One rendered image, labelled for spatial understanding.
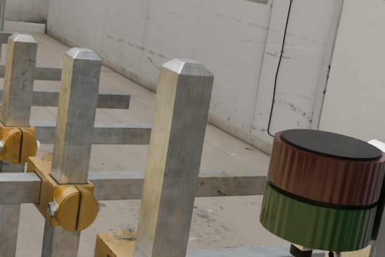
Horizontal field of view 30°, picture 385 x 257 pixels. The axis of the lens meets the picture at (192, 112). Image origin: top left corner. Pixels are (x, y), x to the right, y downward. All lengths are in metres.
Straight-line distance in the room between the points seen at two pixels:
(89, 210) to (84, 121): 0.10
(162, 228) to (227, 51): 4.92
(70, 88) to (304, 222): 0.51
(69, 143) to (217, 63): 4.83
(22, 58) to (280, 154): 0.74
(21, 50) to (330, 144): 0.74
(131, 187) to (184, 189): 0.32
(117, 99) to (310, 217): 1.12
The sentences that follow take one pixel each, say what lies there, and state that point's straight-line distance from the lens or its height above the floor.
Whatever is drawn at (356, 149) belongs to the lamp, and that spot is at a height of 1.17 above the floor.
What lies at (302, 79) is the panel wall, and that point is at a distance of 4.75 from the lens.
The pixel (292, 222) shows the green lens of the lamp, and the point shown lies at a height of 1.13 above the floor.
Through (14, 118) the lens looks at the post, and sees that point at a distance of 1.09.
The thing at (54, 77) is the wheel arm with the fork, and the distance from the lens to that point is 1.67.
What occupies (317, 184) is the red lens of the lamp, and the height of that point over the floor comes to 1.15.
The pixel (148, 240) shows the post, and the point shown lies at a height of 1.01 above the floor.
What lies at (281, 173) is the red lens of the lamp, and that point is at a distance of 0.37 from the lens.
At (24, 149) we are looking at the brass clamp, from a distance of 1.08.
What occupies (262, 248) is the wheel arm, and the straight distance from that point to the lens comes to 0.79.
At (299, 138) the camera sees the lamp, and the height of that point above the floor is 1.17.
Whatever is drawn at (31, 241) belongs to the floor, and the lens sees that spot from 3.13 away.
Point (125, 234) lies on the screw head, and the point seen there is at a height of 0.98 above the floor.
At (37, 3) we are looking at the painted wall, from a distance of 9.59.
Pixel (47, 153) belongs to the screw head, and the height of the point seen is 0.98.
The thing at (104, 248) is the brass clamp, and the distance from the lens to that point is 0.72.
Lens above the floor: 1.25
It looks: 12 degrees down
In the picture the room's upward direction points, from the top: 9 degrees clockwise
